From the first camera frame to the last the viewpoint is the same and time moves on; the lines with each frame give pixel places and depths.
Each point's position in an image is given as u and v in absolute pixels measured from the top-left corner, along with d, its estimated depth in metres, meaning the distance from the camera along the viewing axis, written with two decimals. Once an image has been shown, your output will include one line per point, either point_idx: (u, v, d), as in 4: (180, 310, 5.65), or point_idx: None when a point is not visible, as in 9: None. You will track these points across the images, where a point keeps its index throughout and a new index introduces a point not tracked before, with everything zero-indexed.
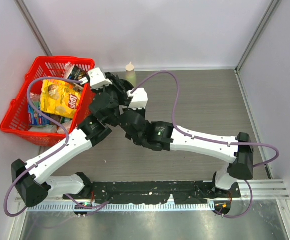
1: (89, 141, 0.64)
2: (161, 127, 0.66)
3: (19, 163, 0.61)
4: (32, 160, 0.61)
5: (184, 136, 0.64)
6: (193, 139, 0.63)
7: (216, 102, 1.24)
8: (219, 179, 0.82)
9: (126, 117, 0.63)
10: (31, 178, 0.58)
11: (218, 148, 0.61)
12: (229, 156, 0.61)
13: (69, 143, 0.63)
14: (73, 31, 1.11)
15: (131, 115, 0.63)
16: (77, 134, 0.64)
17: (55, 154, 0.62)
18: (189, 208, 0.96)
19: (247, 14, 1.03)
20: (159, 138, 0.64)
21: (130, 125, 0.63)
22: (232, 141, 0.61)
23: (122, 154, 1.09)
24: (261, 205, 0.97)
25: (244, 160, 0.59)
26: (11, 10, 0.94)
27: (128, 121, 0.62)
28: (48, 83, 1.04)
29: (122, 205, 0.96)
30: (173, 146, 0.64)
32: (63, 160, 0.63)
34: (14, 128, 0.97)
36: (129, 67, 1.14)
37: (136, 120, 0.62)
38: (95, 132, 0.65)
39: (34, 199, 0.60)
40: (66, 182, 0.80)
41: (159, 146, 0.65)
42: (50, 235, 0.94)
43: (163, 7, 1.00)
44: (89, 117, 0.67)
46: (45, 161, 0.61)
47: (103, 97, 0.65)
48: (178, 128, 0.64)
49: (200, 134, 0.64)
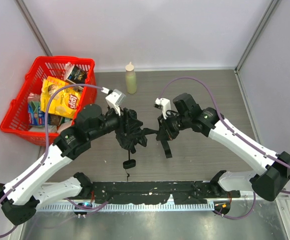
1: (65, 157, 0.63)
2: (210, 113, 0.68)
3: None
4: (9, 183, 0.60)
5: (227, 129, 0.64)
6: (234, 136, 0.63)
7: (216, 102, 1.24)
8: (231, 179, 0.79)
9: (179, 96, 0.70)
10: (9, 203, 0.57)
11: (254, 153, 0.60)
12: (260, 165, 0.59)
13: (44, 163, 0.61)
14: (74, 31, 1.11)
15: (183, 95, 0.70)
16: (54, 151, 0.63)
17: (32, 174, 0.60)
18: (189, 208, 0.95)
19: (248, 14, 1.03)
20: (203, 120, 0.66)
21: (179, 103, 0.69)
22: (272, 155, 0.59)
23: (122, 154, 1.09)
24: (261, 205, 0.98)
25: (273, 175, 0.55)
26: (11, 10, 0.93)
27: (179, 98, 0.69)
28: (48, 83, 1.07)
29: (122, 205, 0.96)
30: (212, 133, 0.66)
32: (42, 179, 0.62)
34: (14, 128, 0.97)
36: (129, 67, 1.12)
37: (186, 99, 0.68)
38: (71, 146, 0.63)
39: (20, 218, 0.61)
40: (61, 190, 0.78)
41: (200, 128, 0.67)
42: (50, 235, 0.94)
43: (163, 8, 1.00)
44: (66, 130, 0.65)
46: (22, 184, 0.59)
47: (93, 108, 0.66)
48: (225, 121, 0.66)
49: (244, 136, 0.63)
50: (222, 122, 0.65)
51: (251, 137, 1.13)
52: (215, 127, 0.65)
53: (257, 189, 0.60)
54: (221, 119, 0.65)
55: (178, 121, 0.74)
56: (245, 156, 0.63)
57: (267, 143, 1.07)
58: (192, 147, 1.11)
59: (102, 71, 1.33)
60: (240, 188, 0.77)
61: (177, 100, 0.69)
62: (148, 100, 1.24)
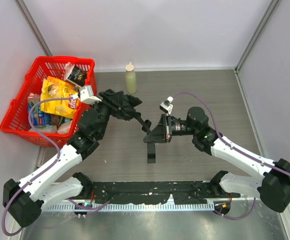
1: (79, 155, 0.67)
2: (210, 133, 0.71)
3: (13, 183, 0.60)
4: (25, 178, 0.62)
5: (225, 145, 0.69)
6: (232, 150, 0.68)
7: (216, 102, 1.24)
8: (236, 183, 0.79)
9: (195, 111, 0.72)
10: (27, 195, 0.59)
11: (251, 163, 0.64)
12: (258, 173, 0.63)
13: (60, 159, 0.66)
14: (74, 31, 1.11)
15: (200, 113, 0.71)
16: (68, 149, 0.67)
17: (48, 169, 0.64)
18: (190, 208, 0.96)
19: (248, 14, 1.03)
20: (205, 140, 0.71)
21: (195, 122, 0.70)
22: (268, 162, 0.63)
23: (122, 153, 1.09)
24: (261, 205, 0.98)
25: (272, 182, 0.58)
26: (11, 9, 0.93)
27: (196, 117, 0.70)
28: (48, 83, 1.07)
29: (122, 205, 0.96)
30: (213, 149, 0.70)
32: (55, 176, 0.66)
34: (14, 128, 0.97)
36: (129, 67, 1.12)
37: (202, 120, 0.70)
38: (84, 146, 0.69)
39: (28, 218, 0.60)
40: (62, 189, 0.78)
41: (202, 147, 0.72)
42: (50, 235, 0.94)
43: (162, 8, 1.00)
44: (78, 132, 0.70)
46: (39, 178, 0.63)
47: (91, 112, 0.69)
48: (223, 138, 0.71)
49: (241, 149, 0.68)
50: (221, 139, 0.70)
51: (251, 137, 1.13)
52: (213, 144, 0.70)
53: (266, 200, 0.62)
54: (219, 136, 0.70)
55: (184, 124, 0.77)
56: (244, 166, 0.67)
57: (267, 143, 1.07)
58: (192, 147, 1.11)
59: (102, 72, 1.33)
60: (243, 192, 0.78)
61: (193, 117, 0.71)
62: (148, 100, 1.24)
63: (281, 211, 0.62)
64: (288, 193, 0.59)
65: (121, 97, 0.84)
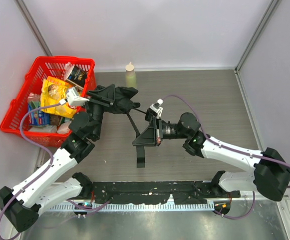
1: (73, 159, 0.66)
2: (198, 136, 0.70)
3: (6, 190, 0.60)
4: (18, 186, 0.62)
5: (214, 145, 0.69)
6: (221, 148, 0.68)
7: (216, 102, 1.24)
8: (233, 181, 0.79)
9: (187, 119, 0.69)
10: (20, 203, 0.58)
11: (241, 157, 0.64)
12: (249, 166, 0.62)
13: (53, 165, 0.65)
14: (74, 31, 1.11)
15: (191, 120, 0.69)
16: (61, 154, 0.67)
17: (41, 176, 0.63)
18: (189, 208, 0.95)
19: (248, 14, 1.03)
20: (194, 144, 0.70)
21: (188, 129, 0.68)
22: (255, 153, 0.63)
23: (122, 154, 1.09)
24: (261, 205, 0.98)
25: (263, 171, 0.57)
26: (11, 10, 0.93)
27: (189, 125, 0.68)
28: (47, 83, 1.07)
29: (122, 205, 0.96)
30: (204, 151, 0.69)
32: (49, 181, 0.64)
34: (14, 128, 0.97)
36: (129, 67, 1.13)
37: (195, 127, 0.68)
38: (78, 149, 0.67)
39: (25, 223, 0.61)
40: (61, 191, 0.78)
41: (193, 151, 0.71)
42: (50, 235, 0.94)
43: (162, 8, 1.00)
44: (72, 135, 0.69)
46: (31, 185, 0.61)
47: (82, 116, 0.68)
48: (212, 137, 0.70)
49: (230, 145, 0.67)
50: (209, 140, 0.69)
51: (251, 137, 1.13)
52: (203, 146, 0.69)
53: (264, 192, 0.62)
54: (207, 138, 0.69)
55: (173, 127, 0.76)
56: (235, 162, 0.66)
57: (267, 143, 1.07)
58: None
59: (102, 71, 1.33)
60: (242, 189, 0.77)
61: (186, 125, 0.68)
62: (147, 100, 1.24)
63: (279, 200, 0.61)
64: (282, 179, 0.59)
65: (112, 91, 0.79)
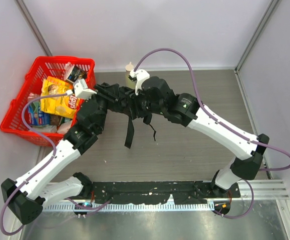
1: (76, 150, 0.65)
2: (187, 100, 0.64)
3: (9, 182, 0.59)
4: (21, 178, 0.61)
5: (209, 118, 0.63)
6: (217, 124, 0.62)
7: (216, 102, 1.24)
8: (221, 176, 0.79)
9: (149, 82, 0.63)
10: (24, 195, 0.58)
11: (238, 141, 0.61)
12: (244, 152, 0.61)
13: (57, 155, 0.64)
14: (74, 31, 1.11)
15: (154, 80, 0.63)
16: (64, 145, 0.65)
17: (45, 167, 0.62)
18: (189, 208, 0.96)
19: (248, 14, 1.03)
20: (183, 109, 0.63)
21: (152, 90, 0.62)
22: (254, 139, 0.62)
23: (122, 153, 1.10)
24: (261, 205, 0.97)
25: (259, 161, 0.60)
26: (11, 10, 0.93)
27: (151, 85, 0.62)
28: (48, 83, 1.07)
29: (122, 205, 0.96)
30: (193, 123, 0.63)
32: (53, 173, 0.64)
34: (14, 128, 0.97)
36: (129, 67, 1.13)
37: (159, 85, 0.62)
38: (81, 140, 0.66)
39: (29, 215, 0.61)
40: (63, 188, 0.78)
41: (180, 118, 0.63)
42: (50, 235, 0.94)
43: (163, 8, 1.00)
44: (75, 127, 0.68)
46: (35, 177, 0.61)
47: (90, 104, 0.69)
48: (205, 109, 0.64)
49: (226, 123, 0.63)
50: (202, 109, 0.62)
51: None
52: (197, 118, 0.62)
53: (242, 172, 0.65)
54: (202, 106, 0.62)
55: (148, 102, 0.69)
56: (229, 144, 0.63)
57: None
58: (192, 147, 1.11)
59: (102, 72, 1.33)
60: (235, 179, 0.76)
61: (147, 87, 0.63)
62: None
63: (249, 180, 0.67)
64: None
65: (117, 89, 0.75)
